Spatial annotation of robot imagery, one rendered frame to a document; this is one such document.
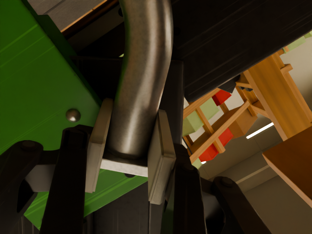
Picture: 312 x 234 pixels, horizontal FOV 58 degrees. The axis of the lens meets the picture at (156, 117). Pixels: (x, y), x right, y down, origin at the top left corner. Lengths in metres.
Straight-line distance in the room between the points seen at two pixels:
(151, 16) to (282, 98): 0.88
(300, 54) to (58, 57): 9.70
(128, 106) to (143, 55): 0.03
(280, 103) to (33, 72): 0.89
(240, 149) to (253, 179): 2.10
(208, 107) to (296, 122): 2.77
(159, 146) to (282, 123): 0.90
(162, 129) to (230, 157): 9.52
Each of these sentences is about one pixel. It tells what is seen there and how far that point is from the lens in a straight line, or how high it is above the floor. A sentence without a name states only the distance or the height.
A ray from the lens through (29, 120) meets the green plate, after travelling 0.23.
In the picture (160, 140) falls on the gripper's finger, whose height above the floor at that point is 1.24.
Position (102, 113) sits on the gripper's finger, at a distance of 0.17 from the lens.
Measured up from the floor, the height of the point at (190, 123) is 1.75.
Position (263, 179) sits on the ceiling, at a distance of 7.84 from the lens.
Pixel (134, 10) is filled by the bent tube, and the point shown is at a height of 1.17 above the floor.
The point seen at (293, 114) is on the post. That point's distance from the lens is 1.04.
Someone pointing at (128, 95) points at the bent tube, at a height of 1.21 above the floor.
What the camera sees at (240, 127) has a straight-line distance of 4.18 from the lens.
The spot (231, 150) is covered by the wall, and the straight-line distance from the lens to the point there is 9.62.
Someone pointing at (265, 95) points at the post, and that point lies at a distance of 1.01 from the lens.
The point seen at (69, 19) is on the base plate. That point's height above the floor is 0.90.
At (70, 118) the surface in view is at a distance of 0.22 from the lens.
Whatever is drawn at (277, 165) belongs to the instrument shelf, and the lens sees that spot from 0.71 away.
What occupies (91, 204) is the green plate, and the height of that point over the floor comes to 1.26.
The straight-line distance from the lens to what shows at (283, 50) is 9.19.
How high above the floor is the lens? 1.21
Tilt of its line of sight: 4 degrees up
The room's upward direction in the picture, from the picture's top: 148 degrees clockwise
